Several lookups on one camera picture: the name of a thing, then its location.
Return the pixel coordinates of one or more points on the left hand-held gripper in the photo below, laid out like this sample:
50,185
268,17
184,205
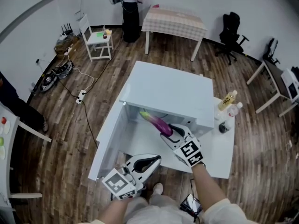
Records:
119,185

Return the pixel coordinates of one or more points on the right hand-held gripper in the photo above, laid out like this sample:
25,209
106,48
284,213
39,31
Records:
190,151

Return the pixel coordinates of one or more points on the purple object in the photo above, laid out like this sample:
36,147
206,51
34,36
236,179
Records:
158,123

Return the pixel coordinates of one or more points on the white microwave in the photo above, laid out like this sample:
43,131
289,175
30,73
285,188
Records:
168,87

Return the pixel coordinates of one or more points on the person's left forearm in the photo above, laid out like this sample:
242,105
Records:
114,209

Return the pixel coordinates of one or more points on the person's right forearm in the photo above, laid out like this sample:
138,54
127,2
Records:
208,185

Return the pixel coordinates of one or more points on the person's white shoe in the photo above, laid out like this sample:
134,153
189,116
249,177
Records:
157,189

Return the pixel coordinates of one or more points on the black round container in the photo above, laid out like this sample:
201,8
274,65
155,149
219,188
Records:
223,127

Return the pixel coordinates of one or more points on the person's beige trousers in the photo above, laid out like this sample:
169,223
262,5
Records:
161,211

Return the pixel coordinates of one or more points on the yellow drink bottle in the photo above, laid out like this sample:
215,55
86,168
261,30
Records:
226,100

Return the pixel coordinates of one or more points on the clear bottle with red label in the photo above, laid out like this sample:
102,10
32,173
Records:
234,109

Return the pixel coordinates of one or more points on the person's white shirt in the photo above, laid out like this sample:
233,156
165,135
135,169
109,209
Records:
224,214

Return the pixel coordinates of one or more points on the white power strip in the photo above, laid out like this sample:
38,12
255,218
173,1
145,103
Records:
67,51
81,97

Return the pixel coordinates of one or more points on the dark-topped desk with white legs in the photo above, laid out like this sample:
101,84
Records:
275,78

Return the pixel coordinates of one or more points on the black office chair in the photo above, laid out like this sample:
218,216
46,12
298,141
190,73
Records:
271,50
230,36

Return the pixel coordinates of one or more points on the table with plaid cloth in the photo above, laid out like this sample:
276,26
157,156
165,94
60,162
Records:
172,22

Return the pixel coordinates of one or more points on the white box appliance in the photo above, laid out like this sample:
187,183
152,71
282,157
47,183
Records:
289,83

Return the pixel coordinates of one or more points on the idle gripper device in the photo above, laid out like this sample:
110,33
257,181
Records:
64,70
47,81

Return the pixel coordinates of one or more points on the white wooden chair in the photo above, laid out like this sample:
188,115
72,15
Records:
99,41

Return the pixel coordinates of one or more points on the small clear bottle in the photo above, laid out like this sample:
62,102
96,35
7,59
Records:
104,32

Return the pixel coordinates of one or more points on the small green item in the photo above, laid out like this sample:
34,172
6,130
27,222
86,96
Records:
99,34

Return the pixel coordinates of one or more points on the small pink item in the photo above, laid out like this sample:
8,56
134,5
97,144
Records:
156,6

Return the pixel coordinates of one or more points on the white side table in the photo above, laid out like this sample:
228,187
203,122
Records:
11,153

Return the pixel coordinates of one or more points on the brown cardboard box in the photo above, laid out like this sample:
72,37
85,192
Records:
67,46

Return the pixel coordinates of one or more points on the white plate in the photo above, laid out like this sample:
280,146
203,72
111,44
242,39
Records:
7,128

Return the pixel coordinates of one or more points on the green fruit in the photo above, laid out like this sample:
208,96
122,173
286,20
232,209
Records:
2,141

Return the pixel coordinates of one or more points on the red apple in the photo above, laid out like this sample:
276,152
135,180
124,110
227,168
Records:
3,120

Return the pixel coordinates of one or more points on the black wifi router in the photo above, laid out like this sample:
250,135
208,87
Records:
66,32

